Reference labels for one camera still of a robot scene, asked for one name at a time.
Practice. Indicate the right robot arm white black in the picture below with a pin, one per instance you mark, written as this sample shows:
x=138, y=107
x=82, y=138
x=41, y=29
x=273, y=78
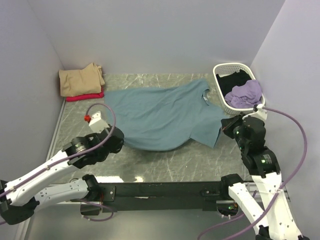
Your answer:
x=273, y=219

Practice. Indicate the folded beige t shirt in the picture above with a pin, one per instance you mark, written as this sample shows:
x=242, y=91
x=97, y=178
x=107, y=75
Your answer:
x=77, y=82

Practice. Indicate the purple t shirt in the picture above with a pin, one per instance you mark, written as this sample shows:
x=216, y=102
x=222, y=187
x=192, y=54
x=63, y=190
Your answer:
x=245, y=96

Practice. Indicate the folded pink t shirt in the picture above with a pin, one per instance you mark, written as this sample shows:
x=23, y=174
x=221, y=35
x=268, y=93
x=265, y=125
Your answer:
x=85, y=97

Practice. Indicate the aluminium rail frame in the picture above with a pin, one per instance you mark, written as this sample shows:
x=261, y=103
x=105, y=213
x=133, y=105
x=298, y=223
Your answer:
x=271, y=219

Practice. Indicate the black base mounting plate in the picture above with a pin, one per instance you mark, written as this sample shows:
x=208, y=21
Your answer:
x=151, y=196

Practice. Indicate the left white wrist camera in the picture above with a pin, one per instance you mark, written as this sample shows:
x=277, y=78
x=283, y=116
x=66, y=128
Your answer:
x=96, y=123

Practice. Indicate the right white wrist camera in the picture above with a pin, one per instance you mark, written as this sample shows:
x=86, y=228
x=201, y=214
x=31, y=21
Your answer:
x=258, y=112

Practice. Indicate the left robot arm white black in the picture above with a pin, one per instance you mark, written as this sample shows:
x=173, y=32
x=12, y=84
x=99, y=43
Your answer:
x=22, y=197

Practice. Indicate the blue t shirt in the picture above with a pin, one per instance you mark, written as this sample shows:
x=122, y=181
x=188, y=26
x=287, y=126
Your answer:
x=163, y=119

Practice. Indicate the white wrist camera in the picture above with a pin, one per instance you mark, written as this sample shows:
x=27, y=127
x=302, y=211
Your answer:
x=96, y=123
x=258, y=112

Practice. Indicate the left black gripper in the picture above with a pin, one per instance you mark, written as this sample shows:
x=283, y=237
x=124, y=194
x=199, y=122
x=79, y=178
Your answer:
x=119, y=146

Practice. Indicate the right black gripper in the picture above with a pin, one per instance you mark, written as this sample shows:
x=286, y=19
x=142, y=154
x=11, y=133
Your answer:
x=227, y=123

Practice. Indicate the black t shirt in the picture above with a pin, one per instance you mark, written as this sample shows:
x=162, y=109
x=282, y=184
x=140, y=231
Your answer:
x=226, y=83

